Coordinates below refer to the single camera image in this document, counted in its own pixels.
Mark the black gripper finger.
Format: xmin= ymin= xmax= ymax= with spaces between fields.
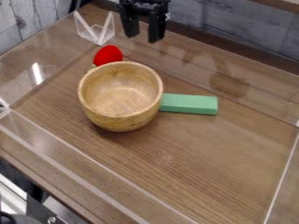
xmin=149 ymin=10 xmax=167 ymax=44
xmin=121 ymin=6 xmax=141 ymax=38

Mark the green rectangular block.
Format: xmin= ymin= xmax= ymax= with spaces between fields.
xmin=161 ymin=94 xmax=220 ymax=116

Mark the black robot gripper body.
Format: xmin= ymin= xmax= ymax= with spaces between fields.
xmin=119 ymin=0 xmax=173 ymax=15

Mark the red toy fruit green stem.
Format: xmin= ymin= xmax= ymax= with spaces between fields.
xmin=93 ymin=45 xmax=123 ymax=67

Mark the clear acrylic tray wall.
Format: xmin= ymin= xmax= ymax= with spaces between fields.
xmin=0 ymin=17 xmax=299 ymax=224

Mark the light wooden bowl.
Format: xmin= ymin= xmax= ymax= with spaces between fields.
xmin=78 ymin=61 xmax=165 ymax=132

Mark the black metal table frame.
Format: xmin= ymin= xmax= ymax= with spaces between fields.
xmin=0 ymin=158 xmax=89 ymax=224

